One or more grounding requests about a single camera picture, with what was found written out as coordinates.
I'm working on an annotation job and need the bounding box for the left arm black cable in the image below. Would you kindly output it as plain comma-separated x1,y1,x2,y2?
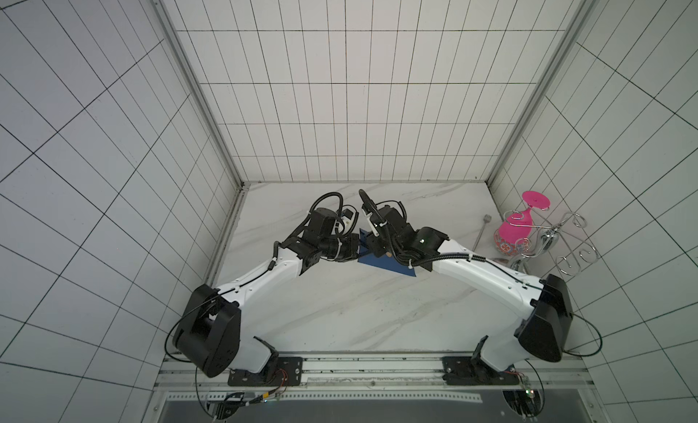
163,291,241,419

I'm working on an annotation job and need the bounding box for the silver wire glass rack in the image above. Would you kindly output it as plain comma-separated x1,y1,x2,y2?
505,211,602,278

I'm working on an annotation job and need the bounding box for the red blue patterned bowl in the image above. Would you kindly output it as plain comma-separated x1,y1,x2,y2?
494,228,532,257

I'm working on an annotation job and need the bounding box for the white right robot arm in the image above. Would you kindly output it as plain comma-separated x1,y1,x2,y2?
362,202,573,372

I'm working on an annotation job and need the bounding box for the aluminium mounting rail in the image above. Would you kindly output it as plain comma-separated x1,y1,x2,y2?
155,352,594,404

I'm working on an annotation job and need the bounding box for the blue envelope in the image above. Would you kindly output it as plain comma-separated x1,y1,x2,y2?
357,230,416,278

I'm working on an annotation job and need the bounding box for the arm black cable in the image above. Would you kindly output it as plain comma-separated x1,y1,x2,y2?
163,291,241,419
561,312,605,359

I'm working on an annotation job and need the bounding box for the pink wine glass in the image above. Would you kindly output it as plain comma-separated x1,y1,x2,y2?
498,190,551,245

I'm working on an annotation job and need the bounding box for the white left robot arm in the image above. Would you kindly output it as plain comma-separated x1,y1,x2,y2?
168,206,360,378

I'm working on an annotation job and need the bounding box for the metal back scratcher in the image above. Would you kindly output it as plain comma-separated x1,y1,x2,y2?
473,214,493,251

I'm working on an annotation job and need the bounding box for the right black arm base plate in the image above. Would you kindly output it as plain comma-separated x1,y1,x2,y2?
441,356,520,387

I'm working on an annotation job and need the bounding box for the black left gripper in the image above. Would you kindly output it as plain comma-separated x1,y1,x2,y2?
320,233,373,263

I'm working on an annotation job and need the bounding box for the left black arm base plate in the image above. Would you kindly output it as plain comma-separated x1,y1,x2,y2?
227,357,304,388

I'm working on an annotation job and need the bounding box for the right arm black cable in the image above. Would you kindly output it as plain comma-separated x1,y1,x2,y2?
561,312,605,359

